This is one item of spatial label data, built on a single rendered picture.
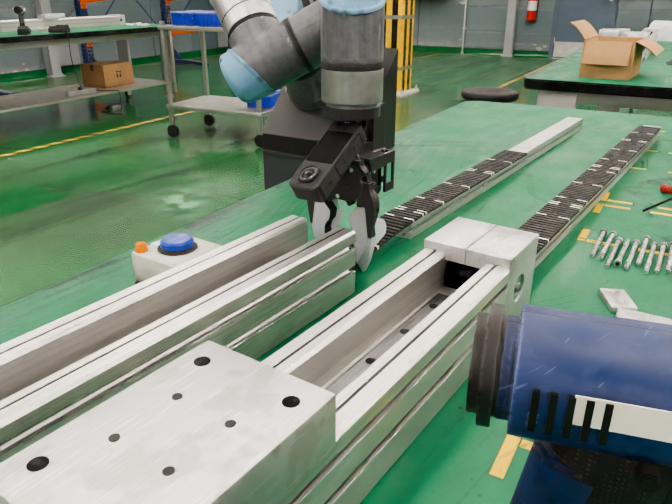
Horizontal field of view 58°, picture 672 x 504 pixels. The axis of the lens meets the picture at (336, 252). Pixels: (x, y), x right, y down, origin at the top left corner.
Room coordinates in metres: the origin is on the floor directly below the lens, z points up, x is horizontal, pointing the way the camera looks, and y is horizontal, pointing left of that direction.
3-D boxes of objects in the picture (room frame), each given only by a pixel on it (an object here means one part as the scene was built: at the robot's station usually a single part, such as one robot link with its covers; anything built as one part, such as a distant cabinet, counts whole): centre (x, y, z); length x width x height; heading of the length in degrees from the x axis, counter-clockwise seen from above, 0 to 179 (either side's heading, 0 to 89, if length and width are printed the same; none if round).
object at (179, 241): (0.69, 0.19, 0.84); 0.04 x 0.04 x 0.02
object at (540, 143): (1.27, -0.37, 0.79); 0.96 x 0.04 x 0.03; 145
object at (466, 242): (0.64, -0.15, 0.83); 0.12 x 0.09 x 0.10; 55
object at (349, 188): (0.77, -0.02, 0.94); 0.09 x 0.08 x 0.12; 145
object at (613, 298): (0.66, -0.34, 0.78); 0.05 x 0.03 x 0.01; 174
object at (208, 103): (5.06, 0.81, 0.50); 1.03 x 0.55 x 1.01; 65
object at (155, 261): (0.68, 0.19, 0.81); 0.10 x 0.08 x 0.06; 55
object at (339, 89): (0.76, -0.02, 1.02); 0.08 x 0.08 x 0.05
